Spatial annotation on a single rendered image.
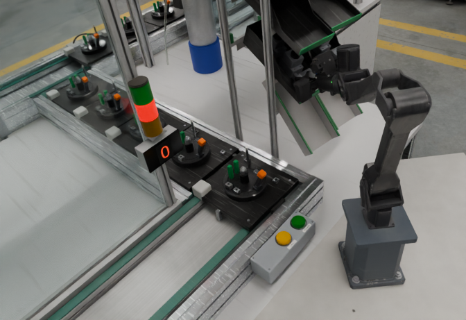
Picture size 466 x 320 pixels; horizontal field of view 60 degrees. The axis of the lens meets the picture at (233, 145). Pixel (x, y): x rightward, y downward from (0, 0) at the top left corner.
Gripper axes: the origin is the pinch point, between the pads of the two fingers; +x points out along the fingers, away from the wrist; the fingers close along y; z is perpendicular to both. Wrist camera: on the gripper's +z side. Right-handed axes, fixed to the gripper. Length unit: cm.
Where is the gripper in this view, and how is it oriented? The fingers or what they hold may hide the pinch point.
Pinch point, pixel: (308, 77)
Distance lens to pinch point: 122.4
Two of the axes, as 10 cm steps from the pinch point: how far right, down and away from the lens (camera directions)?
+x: -5.6, -2.7, 7.8
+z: -2.6, -8.4, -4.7
